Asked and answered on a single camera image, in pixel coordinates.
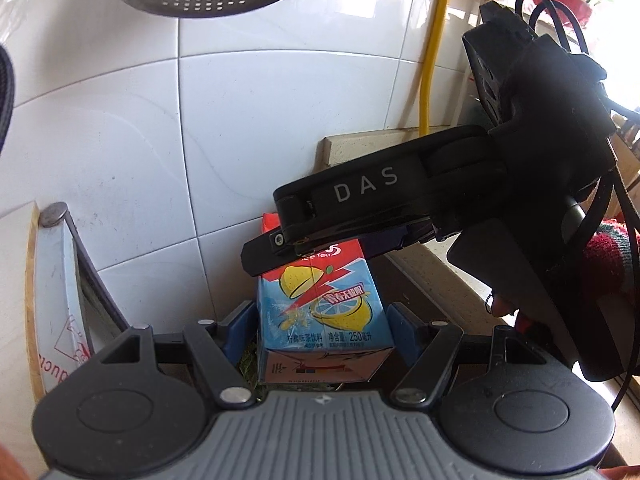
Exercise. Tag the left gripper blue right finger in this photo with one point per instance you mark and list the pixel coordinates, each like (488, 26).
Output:
(429, 350)

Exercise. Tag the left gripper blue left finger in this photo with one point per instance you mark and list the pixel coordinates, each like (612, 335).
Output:
(215, 350)

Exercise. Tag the iced tea drink carton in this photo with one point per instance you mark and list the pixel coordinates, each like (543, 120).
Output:
(321, 320)

